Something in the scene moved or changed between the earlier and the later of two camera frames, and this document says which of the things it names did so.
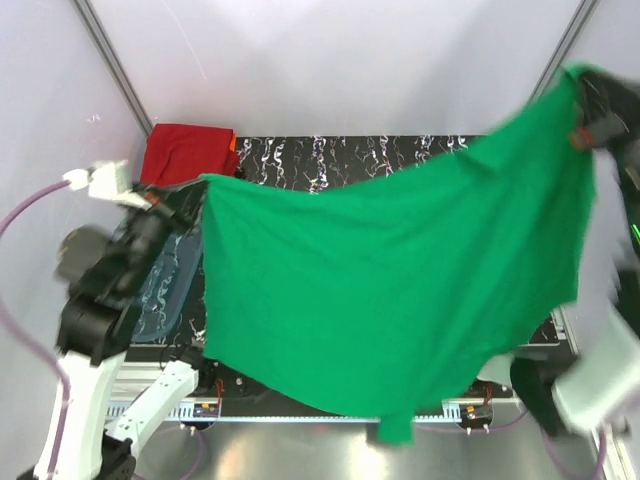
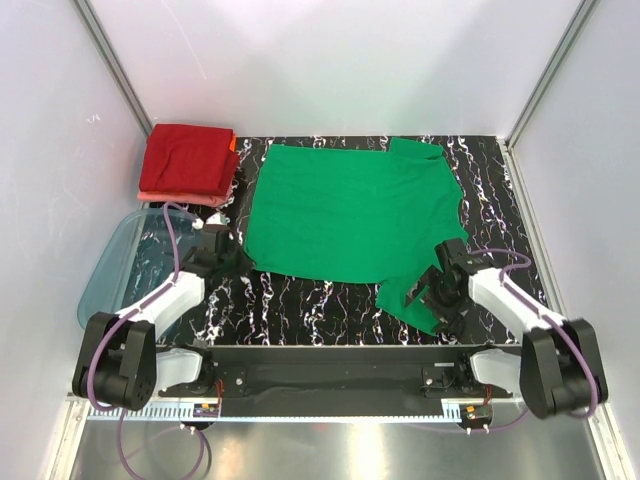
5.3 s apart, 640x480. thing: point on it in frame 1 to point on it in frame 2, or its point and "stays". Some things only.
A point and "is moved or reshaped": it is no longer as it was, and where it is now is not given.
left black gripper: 182,202 to 245,264
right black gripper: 614,103 to 450,316
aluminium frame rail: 214,413 stays
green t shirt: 391,297 is moved or reshaped
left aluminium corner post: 112,63 stays
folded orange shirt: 233,142 stays
